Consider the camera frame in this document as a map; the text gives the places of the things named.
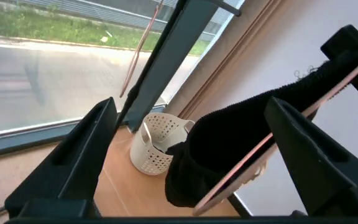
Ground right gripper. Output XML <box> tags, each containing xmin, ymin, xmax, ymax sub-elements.
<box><xmin>320</xmin><ymin>0</ymin><xmax>358</xmax><ymax>99</ymax></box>

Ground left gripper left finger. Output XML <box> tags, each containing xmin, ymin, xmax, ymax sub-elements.
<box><xmin>4</xmin><ymin>96</ymin><xmax>118</xmax><ymax>218</ymax></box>

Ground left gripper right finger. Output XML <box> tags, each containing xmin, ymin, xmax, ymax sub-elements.
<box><xmin>264</xmin><ymin>96</ymin><xmax>358</xmax><ymax>217</ymax></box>

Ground black shorts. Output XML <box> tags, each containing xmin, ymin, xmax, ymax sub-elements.
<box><xmin>165</xmin><ymin>60</ymin><xmax>358</xmax><ymax>208</ymax></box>

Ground white laundry basket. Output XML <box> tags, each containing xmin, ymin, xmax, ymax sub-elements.
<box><xmin>129</xmin><ymin>112</ymin><xmax>196</xmax><ymax>176</ymax></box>

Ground black clothes rack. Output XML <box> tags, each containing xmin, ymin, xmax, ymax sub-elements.
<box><xmin>0</xmin><ymin>0</ymin><xmax>242</xmax><ymax>222</ymax></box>

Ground beige curtain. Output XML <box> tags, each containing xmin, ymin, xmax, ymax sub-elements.
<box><xmin>166</xmin><ymin>0</ymin><xmax>282</xmax><ymax>121</ymax></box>

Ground window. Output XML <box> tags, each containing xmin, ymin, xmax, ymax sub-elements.
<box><xmin>0</xmin><ymin>0</ymin><xmax>247</xmax><ymax>159</ymax></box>

